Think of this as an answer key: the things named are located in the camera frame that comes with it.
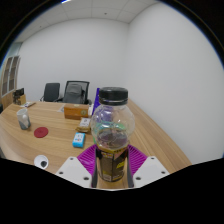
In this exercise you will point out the small light blue box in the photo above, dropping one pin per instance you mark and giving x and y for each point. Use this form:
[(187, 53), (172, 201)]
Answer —
[(79, 140)]

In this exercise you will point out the grey mesh-back office chair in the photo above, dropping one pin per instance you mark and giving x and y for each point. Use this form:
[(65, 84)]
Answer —
[(74, 93)]

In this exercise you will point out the wooden shelf cabinet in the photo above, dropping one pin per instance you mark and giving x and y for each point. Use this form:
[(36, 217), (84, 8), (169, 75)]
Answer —
[(8, 78)]

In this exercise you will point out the orange-brown cardboard box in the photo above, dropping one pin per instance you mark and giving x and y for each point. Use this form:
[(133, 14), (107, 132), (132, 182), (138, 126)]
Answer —
[(76, 111)]

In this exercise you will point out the purple upright package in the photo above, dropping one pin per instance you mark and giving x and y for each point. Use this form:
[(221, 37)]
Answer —
[(96, 100)]

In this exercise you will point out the black office chair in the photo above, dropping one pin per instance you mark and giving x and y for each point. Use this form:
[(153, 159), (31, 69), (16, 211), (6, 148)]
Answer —
[(51, 91)]

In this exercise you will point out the flat round red coaster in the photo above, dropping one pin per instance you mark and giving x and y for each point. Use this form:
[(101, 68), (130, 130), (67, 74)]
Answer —
[(41, 132)]

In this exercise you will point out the small tan packet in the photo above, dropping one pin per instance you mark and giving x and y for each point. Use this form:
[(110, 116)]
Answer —
[(84, 124)]

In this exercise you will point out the clear black-capped drink bottle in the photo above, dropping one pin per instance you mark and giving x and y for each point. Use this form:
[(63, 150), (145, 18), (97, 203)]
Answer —
[(112, 133)]

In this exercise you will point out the white and grey mug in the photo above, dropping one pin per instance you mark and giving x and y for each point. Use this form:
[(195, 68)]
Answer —
[(23, 118)]

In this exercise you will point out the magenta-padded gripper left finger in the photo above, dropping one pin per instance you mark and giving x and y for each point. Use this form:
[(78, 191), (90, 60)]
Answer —
[(75, 170)]

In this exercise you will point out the round white paper disc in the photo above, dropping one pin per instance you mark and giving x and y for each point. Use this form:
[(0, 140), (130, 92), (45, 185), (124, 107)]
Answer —
[(61, 108)]

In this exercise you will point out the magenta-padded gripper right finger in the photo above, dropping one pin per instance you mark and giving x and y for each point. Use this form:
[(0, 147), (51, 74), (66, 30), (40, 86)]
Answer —
[(148, 170)]

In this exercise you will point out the round white desk grommet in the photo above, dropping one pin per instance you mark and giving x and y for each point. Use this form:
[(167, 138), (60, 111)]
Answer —
[(40, 160)]

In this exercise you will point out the white colourful booklet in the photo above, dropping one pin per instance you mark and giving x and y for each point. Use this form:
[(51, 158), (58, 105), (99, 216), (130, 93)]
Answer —
[(28, 104)]

